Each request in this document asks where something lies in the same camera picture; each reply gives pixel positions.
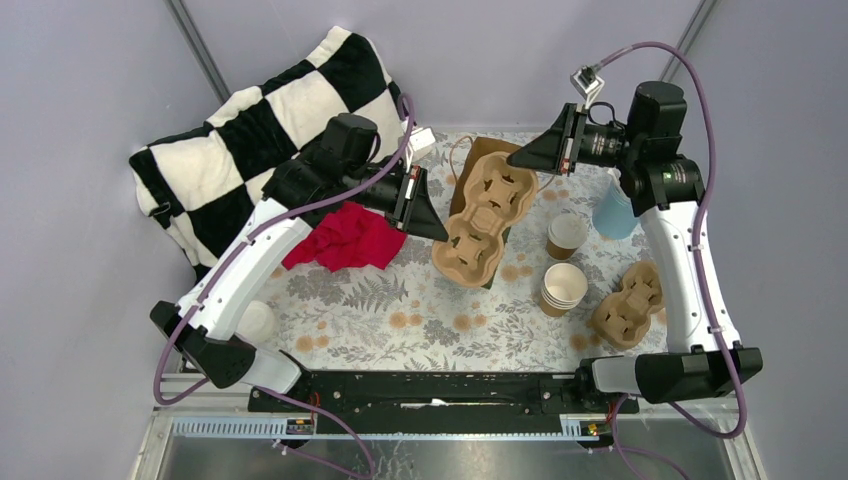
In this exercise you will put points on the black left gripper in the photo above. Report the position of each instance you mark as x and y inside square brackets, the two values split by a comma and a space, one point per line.
[422, 216]

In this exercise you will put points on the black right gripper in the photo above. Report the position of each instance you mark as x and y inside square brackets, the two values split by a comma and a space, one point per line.
[552, 151]

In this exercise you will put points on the brown pulp cup carrier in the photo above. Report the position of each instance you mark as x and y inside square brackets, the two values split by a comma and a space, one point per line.
[484, 218]

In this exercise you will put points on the brown paper coffee cup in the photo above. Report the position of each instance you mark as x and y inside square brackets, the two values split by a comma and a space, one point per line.
[566, 234]

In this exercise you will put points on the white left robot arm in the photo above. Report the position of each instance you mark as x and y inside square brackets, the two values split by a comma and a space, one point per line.
[339, 168]

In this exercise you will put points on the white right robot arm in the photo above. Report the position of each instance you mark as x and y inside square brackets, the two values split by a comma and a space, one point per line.
[705, 357]

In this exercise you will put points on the red cloth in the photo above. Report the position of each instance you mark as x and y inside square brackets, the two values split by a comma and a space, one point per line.
[351, 237]

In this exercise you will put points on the blue cup of straws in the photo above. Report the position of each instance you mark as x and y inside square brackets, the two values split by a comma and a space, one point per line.
[613, 216]

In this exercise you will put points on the stack of brown paper cups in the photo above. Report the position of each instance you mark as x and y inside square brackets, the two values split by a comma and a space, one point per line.
[564, 286]

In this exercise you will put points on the floral patterned table mat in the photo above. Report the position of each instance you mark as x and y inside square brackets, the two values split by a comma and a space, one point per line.
[409, 316]

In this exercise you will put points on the black white checkered pillow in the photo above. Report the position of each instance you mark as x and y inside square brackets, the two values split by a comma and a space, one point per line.
[201, 186]

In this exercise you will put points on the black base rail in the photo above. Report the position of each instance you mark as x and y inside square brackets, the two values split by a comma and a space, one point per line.
[443, 403]

